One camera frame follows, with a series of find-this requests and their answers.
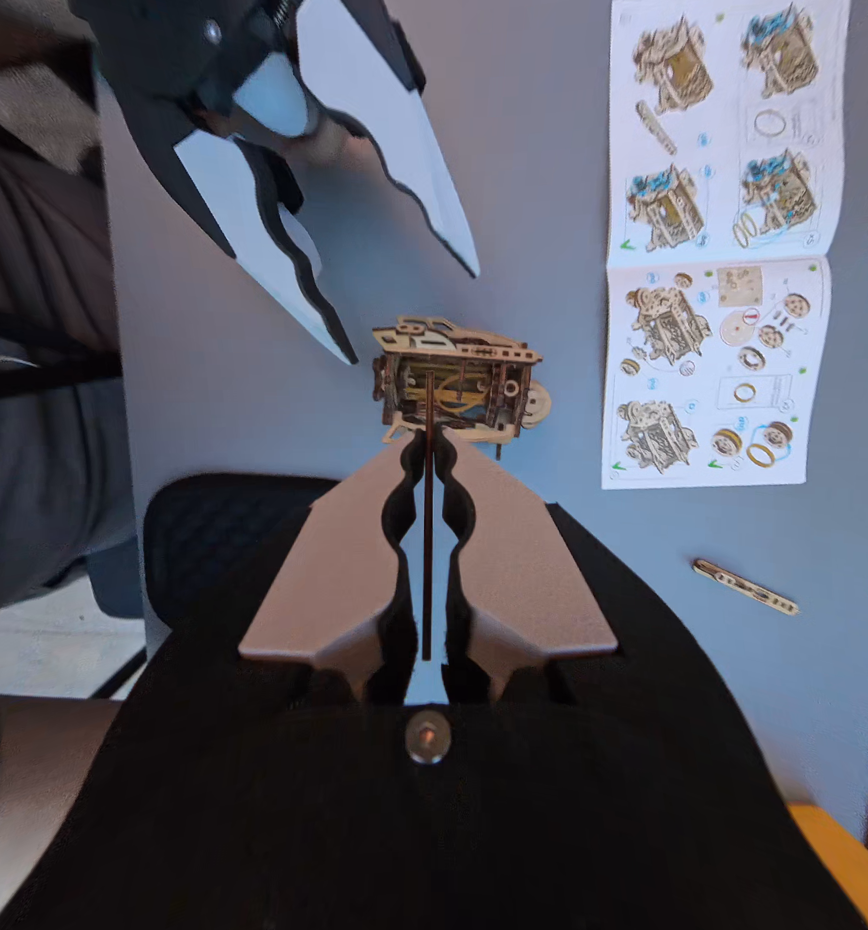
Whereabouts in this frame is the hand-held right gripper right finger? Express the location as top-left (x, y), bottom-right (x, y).
top-left (434, 432), bottom-right (620, 702)

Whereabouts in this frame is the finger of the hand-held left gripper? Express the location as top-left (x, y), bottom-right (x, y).
top-left (294, 0), bottom-right (482, 280)
top-left (114, 54), bottom-right (360, 366)

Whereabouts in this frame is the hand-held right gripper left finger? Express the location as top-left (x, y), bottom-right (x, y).
top-left (238, 432), bottom-right (424, 702)

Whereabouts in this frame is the long thin wooden strip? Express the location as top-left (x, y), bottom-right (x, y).
top-left (421, 371), bottom-right (435, 662)

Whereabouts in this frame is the wooden mechanical model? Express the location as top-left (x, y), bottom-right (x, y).
top-left (372, 314), bottom-right (553, 460)

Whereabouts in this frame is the model instruction booklet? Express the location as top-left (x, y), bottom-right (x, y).
top-left (601, 0), bottom-right (853, 490)

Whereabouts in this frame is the black honeycomb cushion pad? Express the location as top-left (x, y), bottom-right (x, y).
top-left (143, 472), bottom-right (342, 644)

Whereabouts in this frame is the small perforated wooden part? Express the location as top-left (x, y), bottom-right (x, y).
top-left (692, 558), bottom-right (800, 617)

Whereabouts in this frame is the black metal bar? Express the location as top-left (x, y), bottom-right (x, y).
top-left (89, 645), bottom-right (149, 700)

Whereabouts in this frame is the person's clothing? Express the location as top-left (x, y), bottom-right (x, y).
top-left (0, 102), bottom-right (148, 627)

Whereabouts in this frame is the orange wooden board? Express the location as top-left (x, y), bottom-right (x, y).
top-left (786, 803), bottom-right (868, 930)

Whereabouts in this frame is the black strap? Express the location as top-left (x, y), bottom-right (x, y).
top-left (0, 338), bottom-right (124, 404)

